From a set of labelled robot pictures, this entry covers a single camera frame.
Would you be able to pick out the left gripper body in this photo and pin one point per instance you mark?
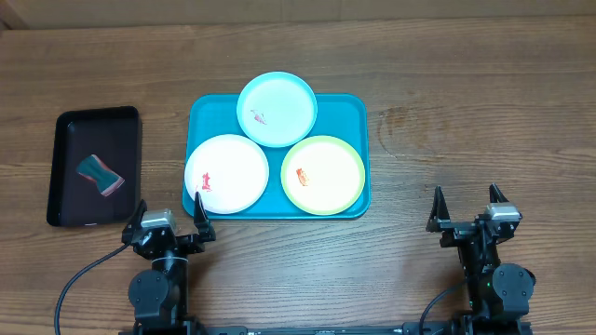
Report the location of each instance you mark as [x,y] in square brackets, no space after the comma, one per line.
[184,246]

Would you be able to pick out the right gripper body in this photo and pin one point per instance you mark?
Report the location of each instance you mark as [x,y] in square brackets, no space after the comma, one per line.
[464,231]

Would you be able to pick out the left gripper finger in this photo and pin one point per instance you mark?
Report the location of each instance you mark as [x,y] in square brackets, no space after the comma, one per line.
[135,220]
[201,220]

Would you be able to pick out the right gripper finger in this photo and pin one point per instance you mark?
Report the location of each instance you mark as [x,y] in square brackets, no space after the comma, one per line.
[496,196]
[439,212]

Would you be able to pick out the white plate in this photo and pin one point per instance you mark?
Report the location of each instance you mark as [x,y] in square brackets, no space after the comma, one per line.
[229,172]

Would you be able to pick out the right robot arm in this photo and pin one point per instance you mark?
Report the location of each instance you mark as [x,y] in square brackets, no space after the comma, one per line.
[498,293]

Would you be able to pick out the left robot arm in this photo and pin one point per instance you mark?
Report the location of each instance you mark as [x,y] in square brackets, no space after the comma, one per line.
[159,295]

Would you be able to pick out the black rectangular tray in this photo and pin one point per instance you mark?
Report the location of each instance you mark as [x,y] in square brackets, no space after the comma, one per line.
[115,136]

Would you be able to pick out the yellow-green plate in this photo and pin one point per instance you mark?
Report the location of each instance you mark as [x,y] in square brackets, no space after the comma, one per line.
[322,175]

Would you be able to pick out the light blue plate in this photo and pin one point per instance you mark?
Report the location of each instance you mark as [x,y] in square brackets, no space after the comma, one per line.
[277,109]

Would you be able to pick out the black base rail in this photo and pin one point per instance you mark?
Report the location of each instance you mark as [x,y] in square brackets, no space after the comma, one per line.
[407,328]

